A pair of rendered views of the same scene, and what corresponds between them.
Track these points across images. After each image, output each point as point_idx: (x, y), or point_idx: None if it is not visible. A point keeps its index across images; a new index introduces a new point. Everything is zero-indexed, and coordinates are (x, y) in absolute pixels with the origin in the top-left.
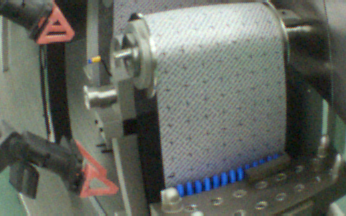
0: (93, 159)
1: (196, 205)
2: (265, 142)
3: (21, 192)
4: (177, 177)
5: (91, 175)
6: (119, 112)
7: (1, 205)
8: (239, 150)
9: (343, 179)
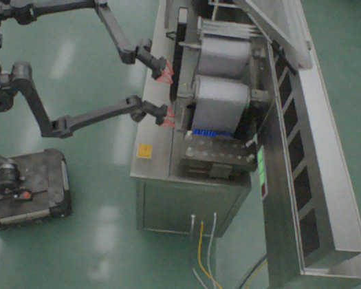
0: (172, 113)
1: (195, 140)
2: (227, 128)
3: (133, 120)
4: (195, 126)
5: (166, 122)
6: (187, 102)
7: (147, 67)
8: (216, 126)
9: (251, 166)
